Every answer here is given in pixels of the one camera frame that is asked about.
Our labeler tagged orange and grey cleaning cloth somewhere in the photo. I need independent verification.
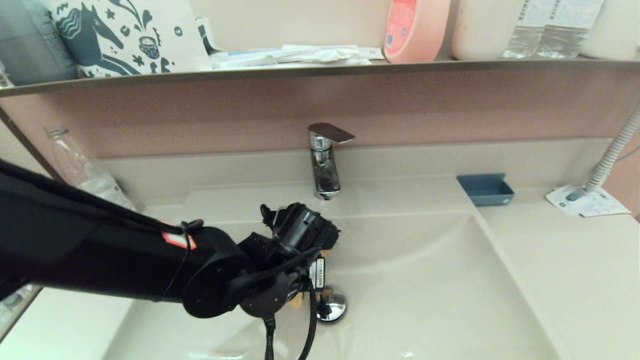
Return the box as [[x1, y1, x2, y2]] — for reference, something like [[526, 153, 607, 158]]
[[287, 245, 336, 310]]

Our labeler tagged chrome lever faucet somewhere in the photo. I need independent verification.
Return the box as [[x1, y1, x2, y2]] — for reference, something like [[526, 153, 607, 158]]
[[307, 122, 356, 201]]

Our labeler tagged chrome sink drain stopper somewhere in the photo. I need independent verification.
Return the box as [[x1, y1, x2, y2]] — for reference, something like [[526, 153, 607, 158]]
[[316, 292, 348, 325]]

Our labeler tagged white ceramic sink basin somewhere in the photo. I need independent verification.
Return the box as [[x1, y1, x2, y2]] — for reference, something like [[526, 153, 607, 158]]
[[102, 177, 562, 360]]

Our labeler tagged blue plastic soap dish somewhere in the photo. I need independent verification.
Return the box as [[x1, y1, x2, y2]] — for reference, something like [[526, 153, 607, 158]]
[[455, 173, 515, 207]]

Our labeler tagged crumpled white plastic packet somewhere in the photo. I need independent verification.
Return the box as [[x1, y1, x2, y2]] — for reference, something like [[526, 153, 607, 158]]
[[275, 44, 373, 67]]

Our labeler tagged white sachet with blue stripe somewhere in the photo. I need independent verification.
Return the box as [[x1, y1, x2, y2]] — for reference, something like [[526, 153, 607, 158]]
[[209, 48, 281, 70]]

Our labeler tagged clear plastic water bottle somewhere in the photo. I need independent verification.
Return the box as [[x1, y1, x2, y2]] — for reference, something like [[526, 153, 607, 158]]
[[44, 125, 137, 212]]

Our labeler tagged white printed paper leaflet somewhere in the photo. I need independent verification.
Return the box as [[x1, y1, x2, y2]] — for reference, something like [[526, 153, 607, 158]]
[[580, 191, 632, 219], [545, 185, 601, 217]]

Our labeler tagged white box with dark print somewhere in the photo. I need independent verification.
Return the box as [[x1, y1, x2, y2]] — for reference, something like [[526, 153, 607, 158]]
[[194, 17, 226, 55]]

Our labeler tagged pink plastic bottle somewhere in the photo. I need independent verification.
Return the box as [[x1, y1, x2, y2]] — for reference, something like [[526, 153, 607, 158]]
[[382, 0, 451, 64]]

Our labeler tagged plain white round container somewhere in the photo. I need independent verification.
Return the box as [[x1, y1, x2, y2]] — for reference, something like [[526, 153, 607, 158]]
[[450, 0, 526, 62]]

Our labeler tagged plastic wrapped bottle pack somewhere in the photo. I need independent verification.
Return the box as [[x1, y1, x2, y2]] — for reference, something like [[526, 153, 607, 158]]
[[0, 284, 42, 321]]

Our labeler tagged white bag with horse print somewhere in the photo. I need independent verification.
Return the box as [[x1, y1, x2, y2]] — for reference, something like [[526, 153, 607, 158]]
[[40, 0, 213, 79]]

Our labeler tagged small clear labelled water bottle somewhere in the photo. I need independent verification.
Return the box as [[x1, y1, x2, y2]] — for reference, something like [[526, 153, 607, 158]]
[[535, 0, 606, 60], [501, 0, 556, 60]]

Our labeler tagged grey container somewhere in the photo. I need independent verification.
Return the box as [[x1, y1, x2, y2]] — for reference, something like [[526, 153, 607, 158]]
[[0, 0, 79, 86]]

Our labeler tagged white ribbed container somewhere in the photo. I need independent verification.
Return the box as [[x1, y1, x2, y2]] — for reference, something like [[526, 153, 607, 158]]
[[578, 0, 640, 63]]

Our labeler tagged small grey wrist camera box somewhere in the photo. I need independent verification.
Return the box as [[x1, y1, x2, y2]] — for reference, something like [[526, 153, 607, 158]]
[[271, 205, 296, 229]]

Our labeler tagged thin black camera cable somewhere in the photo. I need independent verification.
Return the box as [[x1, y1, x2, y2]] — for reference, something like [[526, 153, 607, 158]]
[[263, 276, 319, 360]]

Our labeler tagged brown wall shelf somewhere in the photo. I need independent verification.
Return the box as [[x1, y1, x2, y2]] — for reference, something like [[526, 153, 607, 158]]
[[0, 56, 640, 98]]

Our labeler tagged white corrugated hose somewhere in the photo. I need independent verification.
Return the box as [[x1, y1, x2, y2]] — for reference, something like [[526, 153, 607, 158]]
[[584, 102, 640, 193]]

